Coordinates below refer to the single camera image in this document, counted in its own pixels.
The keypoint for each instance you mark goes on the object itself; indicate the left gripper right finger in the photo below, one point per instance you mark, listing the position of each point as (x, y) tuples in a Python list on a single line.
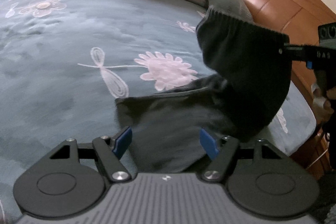
[(259, 178)]

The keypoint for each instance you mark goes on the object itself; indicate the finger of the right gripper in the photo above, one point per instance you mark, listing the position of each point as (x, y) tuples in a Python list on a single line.
[(306, 53)]

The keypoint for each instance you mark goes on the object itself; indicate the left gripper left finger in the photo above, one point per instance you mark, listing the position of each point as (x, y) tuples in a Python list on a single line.
[(72, 177)]

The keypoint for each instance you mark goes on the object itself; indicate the dark green trousers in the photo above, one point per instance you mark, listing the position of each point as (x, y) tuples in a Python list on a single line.
[(250, 83)]

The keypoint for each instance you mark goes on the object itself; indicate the person's right hand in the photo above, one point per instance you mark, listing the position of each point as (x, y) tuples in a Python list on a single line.
[(322, 104)]

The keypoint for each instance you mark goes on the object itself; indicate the wooden headboard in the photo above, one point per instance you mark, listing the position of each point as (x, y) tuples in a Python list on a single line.
[(299, 19)]

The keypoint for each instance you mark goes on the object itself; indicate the green patterned pillow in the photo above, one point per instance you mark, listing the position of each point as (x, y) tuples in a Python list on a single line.
[(235, 8)]

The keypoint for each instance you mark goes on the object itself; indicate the green floral bed sheet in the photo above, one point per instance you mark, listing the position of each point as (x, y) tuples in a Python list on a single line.
[(65, 63)]

